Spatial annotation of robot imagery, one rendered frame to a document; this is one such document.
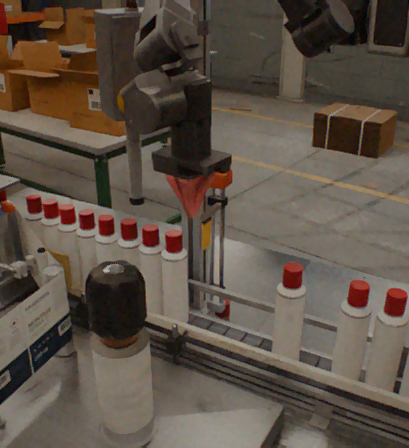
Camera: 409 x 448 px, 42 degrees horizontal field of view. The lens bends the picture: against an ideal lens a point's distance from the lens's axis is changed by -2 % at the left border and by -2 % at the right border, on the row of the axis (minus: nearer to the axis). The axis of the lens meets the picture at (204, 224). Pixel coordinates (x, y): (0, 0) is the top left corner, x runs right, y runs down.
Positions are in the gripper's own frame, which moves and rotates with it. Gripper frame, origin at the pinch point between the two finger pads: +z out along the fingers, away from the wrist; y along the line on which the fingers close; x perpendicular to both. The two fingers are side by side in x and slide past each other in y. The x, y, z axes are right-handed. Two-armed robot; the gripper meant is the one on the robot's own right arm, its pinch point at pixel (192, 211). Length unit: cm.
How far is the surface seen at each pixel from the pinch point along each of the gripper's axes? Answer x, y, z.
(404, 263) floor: 220, -26, 123
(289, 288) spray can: 12.4, 10.5, 16.1
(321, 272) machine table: 54, -3, 38
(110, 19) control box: 8.8, -24.3, -25.7
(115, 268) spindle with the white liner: -15.3, -0.9, 2.9
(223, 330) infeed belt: 14.2, -4.6, 33.0
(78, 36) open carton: 327, -425, 33
